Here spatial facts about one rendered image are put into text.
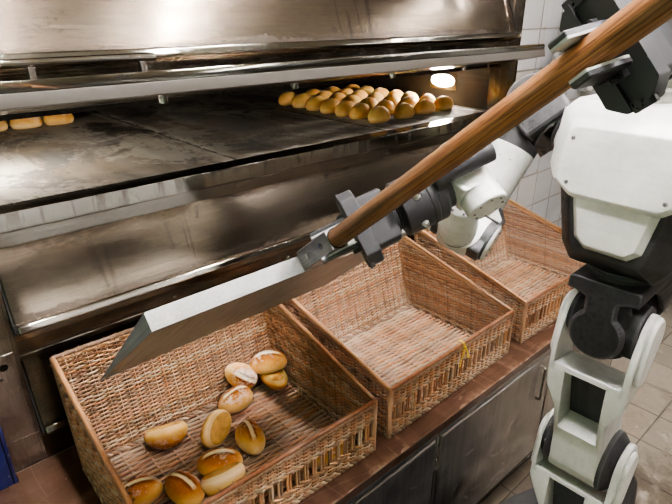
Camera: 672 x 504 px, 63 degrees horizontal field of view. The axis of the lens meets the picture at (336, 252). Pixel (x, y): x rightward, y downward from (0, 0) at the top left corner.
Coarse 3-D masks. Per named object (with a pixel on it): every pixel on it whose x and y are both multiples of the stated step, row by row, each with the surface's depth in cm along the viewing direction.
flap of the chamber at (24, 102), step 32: (384, 64) 143; (416, 64) 151; (448, 64) 160; (480, 64) 190; (0, 96) 88; (32, 96) 91; (64, 96) 94; (96, 96) 97; (128, 96) 101; (160, 96) 114
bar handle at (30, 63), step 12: (0, 60) 90; (12, 60) 91; (24, 60) 93; (36, 60) 94; (48, 60) 95; (60, 60) 96; (72, 60) 97; (84, 60) 99; (96, 60) 100; (108, 60) 101; (120, 60) 103; (132, 60) 104; (144, 60) 106
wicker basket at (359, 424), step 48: (240, 336) 148; (288, 336) 147; (96, 384) 125; (192, 384) 140; (288, 384) 152; (144, 432) 132; (192, 432) 134; (288, 432) 135; (336, 432) 116; (96, 480) 115; (240, 480) 102; (288, 480) 112
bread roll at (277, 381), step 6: (276, 372) 148; (282, 372) 148; (264, 378) 147; (270, 378) 146; (276, 378) 145; (282, 378) 145; (270, 384) 145; (276, 384) 145; (282, 384) 145; (276, 390) 147
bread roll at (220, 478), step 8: (232, 464) 118; (240, 464) 117; (216, 472) 116; (224, 472) 114; (232, 472) 115; (240, 472) 116; (208, 480) 114; (216, 480) 113; (224, 480) 114; (232, 480) 114; (208, 488) 113; (216, 488) 113
